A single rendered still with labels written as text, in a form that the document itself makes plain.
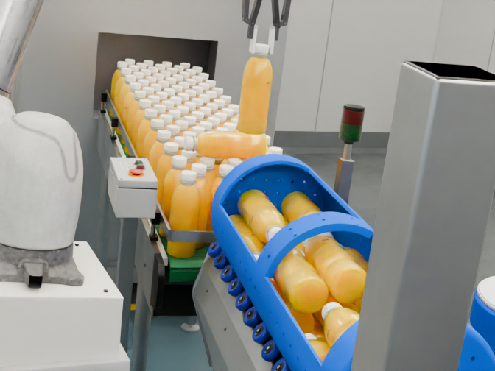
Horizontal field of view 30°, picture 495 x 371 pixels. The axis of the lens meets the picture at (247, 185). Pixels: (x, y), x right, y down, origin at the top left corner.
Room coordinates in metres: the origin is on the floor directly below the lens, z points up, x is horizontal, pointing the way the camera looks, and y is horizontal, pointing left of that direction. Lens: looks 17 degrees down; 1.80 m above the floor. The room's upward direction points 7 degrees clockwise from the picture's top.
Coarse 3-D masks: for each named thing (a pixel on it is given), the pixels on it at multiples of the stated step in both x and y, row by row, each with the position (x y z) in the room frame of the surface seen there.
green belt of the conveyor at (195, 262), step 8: (120, 136) 3.31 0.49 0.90; (200, 248) 2.28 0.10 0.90; (168, 256) 2.20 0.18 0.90; (192, 256) 2.22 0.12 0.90; (200, 256) 2.23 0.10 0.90; (168, 264) 2.27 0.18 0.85; (176, 264) 2.17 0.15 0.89; (184, 264) 2.17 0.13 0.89; (192, 264) 2.18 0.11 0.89; (200, 264) 2.18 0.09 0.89; (168, 272) 2.22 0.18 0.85; (176, 272) 2.15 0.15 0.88; (184, 272) 2.16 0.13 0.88; (192, 272) 2.17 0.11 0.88; (168, 280) 2.17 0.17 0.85; (176, 280) 2.16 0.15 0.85; (184, 280) 2.17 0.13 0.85; (192, 280) 2.17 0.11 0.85
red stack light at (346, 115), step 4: (344, 108) 2.62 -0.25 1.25; (344, 112) 2.61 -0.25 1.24; (348, 112) 2.60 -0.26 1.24; (352, 112) 2.59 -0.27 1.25; (356, 112) 2.59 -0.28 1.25; (360, 112) 2.60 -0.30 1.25; (364, 112) 2.61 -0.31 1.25; (344, 116) 2.61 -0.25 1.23; (348, 116) 2.60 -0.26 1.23; (352, 116) 2.59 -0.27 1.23; (356, 116) 2.59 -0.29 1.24; (360, 116) 2.60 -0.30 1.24; (344, 120) 2.60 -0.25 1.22; (348, 120) 2.60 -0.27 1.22; (352, 120) 2.59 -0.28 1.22; (356, 120) 2.59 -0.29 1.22; (360, 120) 2.60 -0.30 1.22; (352, 124) 2.59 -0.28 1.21; (356, 124) 2.59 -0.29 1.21; (360, 124) 2.60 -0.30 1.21
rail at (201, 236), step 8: (176, 232) 2.18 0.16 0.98; (184, 232) 2.18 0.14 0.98; (192, 232) 2.19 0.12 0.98; (200, 232) 2.19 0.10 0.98; (208, 232) 2.20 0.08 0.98; (176, 240) 2.18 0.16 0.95; (184, 240) 2.18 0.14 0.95; (192, 240) 2.19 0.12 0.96; (200, 240) 2.20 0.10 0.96; (208, 240) 2.20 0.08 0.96; (216, 240) 2.21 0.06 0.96
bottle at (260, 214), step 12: (252, 192) 2.02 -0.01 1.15; (240, 204) 2.01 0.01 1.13; (252, 204) 1.96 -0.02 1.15; (264, 204) 1.94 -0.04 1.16; (252, 216) 1.91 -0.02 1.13; (264, 216) 1.88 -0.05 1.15; (276, 216) 1.88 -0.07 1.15; (252, 228) 1.90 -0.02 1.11; (264, 228) 1.86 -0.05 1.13; (264, 240) 1.87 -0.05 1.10
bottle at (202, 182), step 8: (200, 176) 2.28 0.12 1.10; (200, 184) 2.28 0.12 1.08; (208, 184) 2.30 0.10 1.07; (200, 192) 2.27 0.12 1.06; (208, 192) 2.29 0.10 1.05; (200, 200) 2.27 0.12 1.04; (208, 200) 2.29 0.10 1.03; (200, 208) 2.27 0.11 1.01; (208, 208) 2.30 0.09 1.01; (200, 216) 2.27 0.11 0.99; (200, 224) 2.27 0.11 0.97
